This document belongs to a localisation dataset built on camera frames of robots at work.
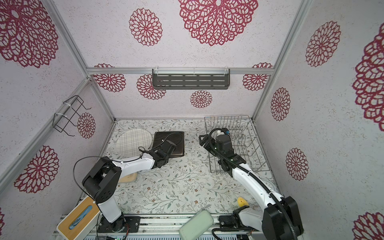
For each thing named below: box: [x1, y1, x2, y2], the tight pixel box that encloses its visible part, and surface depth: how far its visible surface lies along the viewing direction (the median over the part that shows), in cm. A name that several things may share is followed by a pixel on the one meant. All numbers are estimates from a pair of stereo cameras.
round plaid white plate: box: [115, 128, 153, 157], surface depth 108 cm
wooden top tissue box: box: [56, 196, 102, 240], surface depth 72 cm
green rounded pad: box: [179, 209, 214, 240], surface depth 73 cm
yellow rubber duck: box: [237, 197, 249, 208], surface depth 81 cm
